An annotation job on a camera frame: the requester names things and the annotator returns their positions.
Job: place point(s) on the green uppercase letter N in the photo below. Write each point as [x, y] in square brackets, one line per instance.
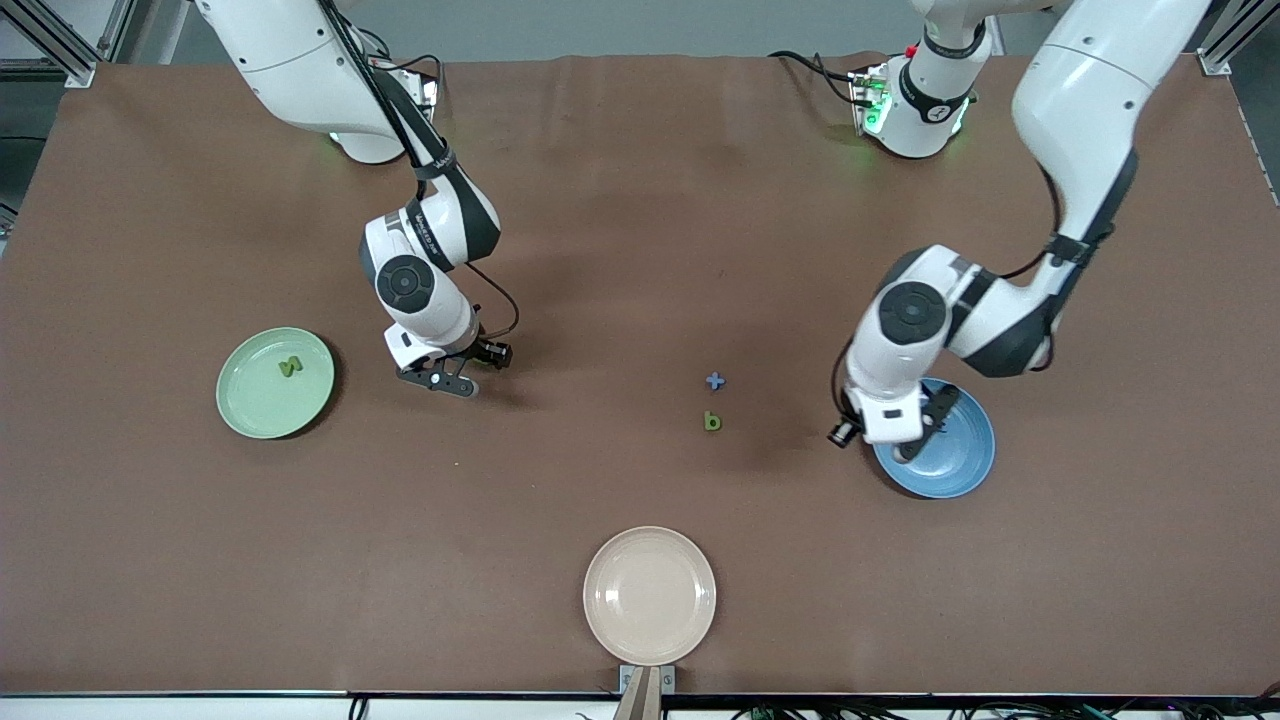
[290, 367]

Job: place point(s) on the green lowercase letter b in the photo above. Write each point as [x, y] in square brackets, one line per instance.
[709, 423]

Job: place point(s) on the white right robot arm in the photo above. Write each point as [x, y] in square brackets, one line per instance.
[290, 60]

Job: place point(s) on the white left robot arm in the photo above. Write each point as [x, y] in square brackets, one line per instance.
[1090, 90]

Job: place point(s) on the blue plate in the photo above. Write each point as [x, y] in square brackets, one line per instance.
[960, 460]

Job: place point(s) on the brown table mat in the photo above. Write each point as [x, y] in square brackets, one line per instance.
[600, 250]

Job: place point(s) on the light green plate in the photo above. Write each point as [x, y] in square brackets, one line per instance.
[260, 400]

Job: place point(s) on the beige plate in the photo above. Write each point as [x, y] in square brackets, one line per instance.
[650, 595]

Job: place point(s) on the black table edge rail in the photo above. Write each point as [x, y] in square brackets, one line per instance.
[900, 699]

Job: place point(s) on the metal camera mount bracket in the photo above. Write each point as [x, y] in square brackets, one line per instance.
[645, 700]

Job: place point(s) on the aluminium frame post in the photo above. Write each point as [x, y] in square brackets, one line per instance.
[1215, 62]
[78, 72]

